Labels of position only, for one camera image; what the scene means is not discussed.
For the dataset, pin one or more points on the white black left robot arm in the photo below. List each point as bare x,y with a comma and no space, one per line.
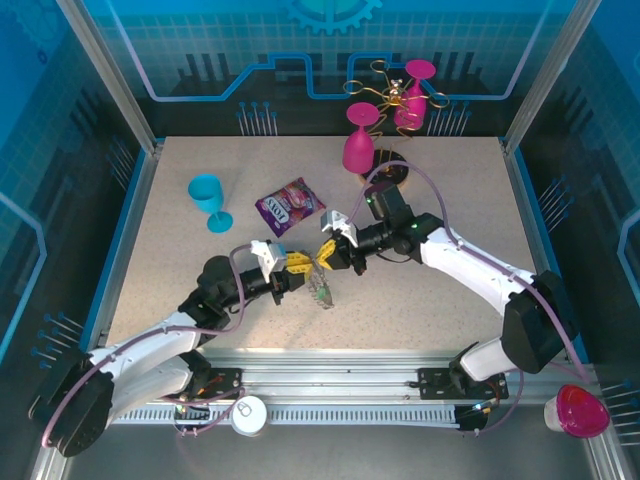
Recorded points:
150,345

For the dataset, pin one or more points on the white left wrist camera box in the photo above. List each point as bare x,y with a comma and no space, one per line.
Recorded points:
270,255

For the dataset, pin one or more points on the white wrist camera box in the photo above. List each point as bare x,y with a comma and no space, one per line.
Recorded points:
270,255
335,222

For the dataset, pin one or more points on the blue plastic wine glass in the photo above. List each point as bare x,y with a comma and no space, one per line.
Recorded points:
206,197

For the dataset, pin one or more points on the aluminium frame post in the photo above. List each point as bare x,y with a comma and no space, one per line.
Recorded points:
110,75
545,75

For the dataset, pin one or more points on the purple Fox's candy bag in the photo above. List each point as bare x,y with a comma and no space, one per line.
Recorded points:
290,205

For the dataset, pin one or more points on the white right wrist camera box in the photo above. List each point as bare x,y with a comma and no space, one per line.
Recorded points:
335,222

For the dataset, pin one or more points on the white tin can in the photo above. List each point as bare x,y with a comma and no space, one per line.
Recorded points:
248,415

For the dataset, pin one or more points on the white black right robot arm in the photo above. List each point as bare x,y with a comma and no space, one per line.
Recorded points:
470,265

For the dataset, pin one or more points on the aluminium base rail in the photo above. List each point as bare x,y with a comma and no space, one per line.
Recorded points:
325,375

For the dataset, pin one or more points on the white cup with pink lid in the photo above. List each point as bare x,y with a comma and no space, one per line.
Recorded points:
580,412

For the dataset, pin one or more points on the pink plastic wine glass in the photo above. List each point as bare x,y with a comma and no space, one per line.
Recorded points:
412,102
357,147

